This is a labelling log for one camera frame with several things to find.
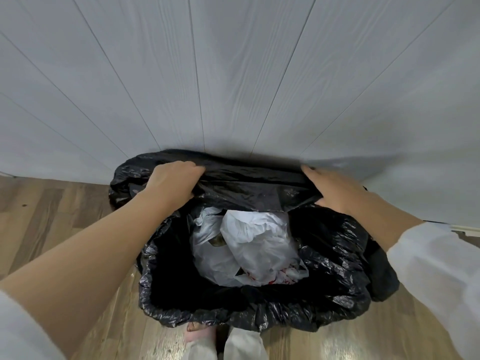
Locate person's left hand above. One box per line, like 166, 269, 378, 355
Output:
144, 161, 206, 207

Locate person's right hand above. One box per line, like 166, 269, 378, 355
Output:
301, 165, 373, 217

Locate black plastic garbage bag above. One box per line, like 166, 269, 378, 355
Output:
109, 149, 400, 333

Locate person's left forearm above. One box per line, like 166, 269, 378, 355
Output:
0, 190, 158, 327

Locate person's right forearm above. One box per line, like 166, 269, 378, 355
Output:
358, 189, 425, 253

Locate small crumpled white plastic bag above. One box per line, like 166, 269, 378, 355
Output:
190, 207, 244, 288

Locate large white plastic bag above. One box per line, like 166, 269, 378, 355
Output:
220, 209, 310, 288

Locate person's white right sleeve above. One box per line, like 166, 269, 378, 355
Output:
386, 222, 480, 360

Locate person's white sleeve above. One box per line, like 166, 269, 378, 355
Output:
0, 289, 67, 360
386, 222, 480, 360

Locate pink slipper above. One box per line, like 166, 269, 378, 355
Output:
184, 321, 219, 360

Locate person's white trouser leg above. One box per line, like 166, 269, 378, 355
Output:
224, 325, 269, 360

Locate person's white left sleeve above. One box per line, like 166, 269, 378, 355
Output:
0, 289, 67, 360

